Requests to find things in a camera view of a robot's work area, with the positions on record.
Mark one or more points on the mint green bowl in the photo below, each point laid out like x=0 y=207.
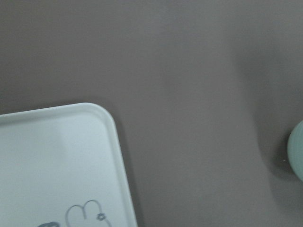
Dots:
x=295 y=150

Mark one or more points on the cream rabbit tray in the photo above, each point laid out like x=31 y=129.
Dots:
x=63 y=167

